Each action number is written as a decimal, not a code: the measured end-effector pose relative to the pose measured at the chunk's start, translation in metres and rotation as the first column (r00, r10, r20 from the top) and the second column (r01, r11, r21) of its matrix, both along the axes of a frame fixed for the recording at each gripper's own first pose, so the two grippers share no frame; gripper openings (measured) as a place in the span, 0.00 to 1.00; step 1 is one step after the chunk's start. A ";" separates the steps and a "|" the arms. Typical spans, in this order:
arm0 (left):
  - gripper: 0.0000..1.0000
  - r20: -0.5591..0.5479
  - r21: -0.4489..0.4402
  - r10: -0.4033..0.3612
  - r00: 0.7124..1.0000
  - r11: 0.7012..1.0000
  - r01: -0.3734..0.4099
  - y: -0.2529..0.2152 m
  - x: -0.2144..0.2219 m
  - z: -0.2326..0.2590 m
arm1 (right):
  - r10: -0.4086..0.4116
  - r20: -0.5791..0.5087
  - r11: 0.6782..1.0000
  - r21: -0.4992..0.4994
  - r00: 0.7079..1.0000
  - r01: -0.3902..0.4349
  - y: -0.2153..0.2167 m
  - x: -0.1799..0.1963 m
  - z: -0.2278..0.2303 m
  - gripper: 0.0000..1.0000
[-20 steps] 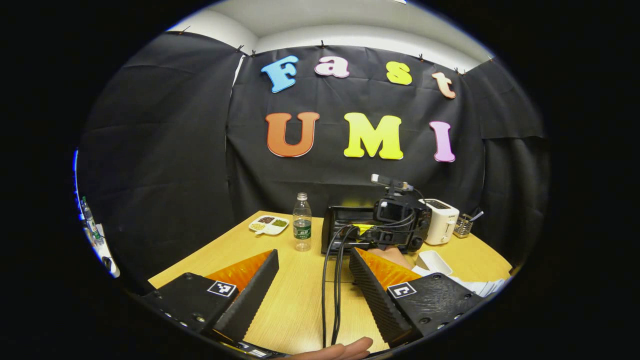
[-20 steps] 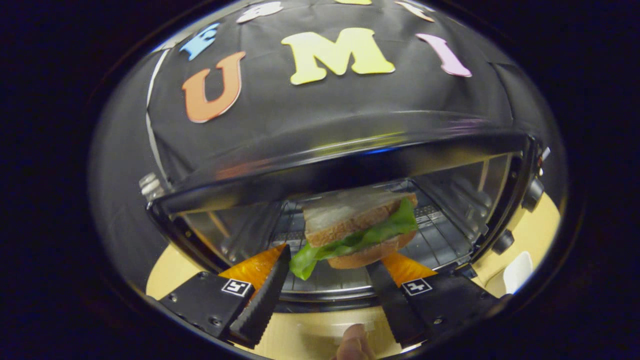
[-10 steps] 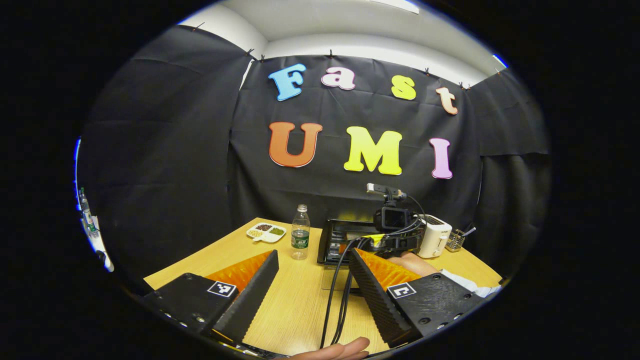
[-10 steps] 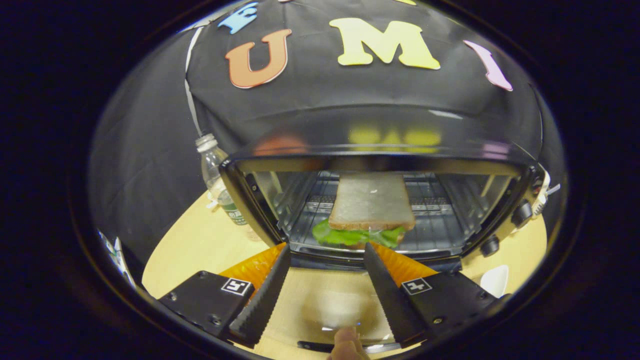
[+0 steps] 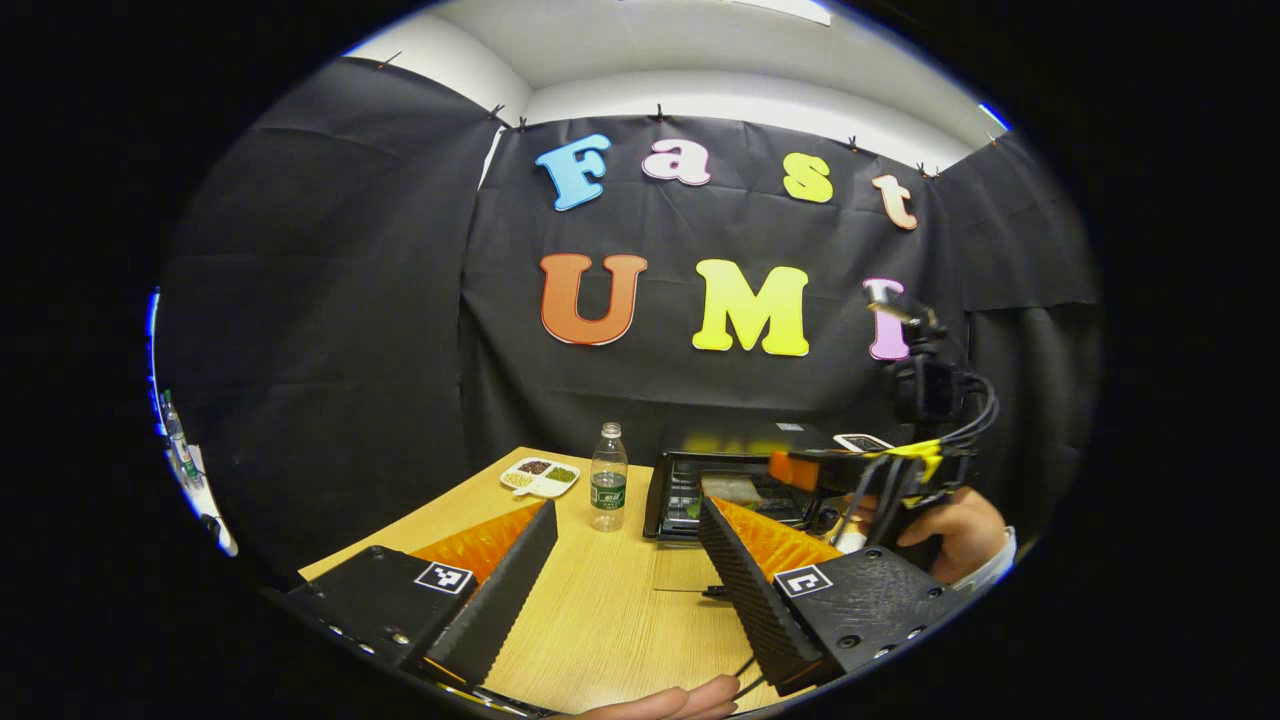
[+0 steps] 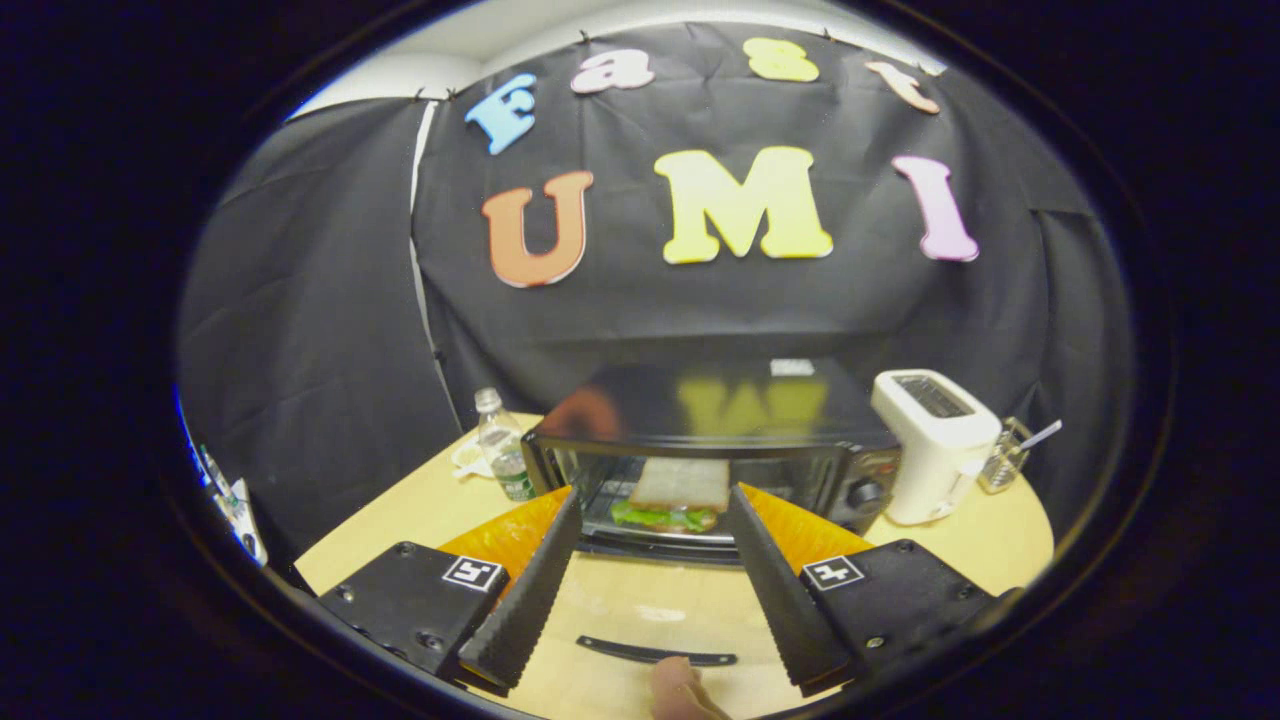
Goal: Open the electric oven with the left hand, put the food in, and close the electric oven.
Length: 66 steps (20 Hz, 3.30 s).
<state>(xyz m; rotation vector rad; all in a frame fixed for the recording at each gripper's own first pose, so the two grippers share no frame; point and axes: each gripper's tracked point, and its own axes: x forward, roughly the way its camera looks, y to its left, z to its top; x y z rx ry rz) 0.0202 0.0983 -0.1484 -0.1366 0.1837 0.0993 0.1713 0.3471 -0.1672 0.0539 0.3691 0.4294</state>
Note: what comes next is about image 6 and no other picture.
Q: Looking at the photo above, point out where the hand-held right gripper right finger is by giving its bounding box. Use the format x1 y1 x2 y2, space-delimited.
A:
727 483 1001 698

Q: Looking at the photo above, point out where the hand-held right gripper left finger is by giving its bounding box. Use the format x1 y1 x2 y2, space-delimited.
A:
318 487 584 692

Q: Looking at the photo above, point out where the lettuce sandwich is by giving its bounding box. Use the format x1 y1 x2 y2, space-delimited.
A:
610 458 732 534

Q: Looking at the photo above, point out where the black electric oven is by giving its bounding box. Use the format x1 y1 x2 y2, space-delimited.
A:
520 358 904 669

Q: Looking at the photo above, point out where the clear plastic water bottle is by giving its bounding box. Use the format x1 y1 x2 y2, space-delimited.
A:
473 387 537 503

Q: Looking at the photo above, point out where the white toaster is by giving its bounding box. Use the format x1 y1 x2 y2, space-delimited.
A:
870 369 1003 527

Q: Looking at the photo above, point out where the clear glass utensil holder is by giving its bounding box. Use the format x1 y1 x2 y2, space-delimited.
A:
978 417 1032 495

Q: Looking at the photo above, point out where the black backdrop cloth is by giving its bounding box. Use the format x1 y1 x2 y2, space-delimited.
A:
178 22 1136 571

